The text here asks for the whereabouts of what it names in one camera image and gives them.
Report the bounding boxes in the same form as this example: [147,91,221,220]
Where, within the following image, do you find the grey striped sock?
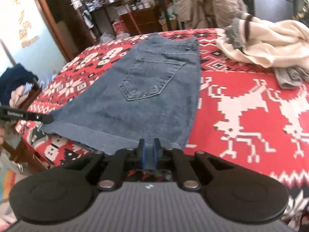
[225,11,254,49]

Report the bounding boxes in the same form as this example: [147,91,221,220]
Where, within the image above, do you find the navy blue garment pile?
[1,63,39,106]

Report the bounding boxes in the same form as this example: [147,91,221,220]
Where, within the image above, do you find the red broom handle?
[125,4,142,35]

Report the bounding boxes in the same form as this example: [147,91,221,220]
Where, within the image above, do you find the cream white sweater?
[216,17,308,69]

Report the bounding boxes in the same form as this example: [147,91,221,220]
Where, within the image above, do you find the blue denim jeans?
[41,33,201,154]

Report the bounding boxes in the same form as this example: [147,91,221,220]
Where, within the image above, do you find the red patterned table cloth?
[16,28,308,231]

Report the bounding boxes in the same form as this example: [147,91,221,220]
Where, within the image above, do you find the silver refrigerator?
[254,0,304,22]

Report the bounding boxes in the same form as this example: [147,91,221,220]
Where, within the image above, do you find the dark wooden drawer cabinet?
[119,6,162,36]

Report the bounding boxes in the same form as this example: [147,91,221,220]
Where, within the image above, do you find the beige jacket on chair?
[175,0,248,29]

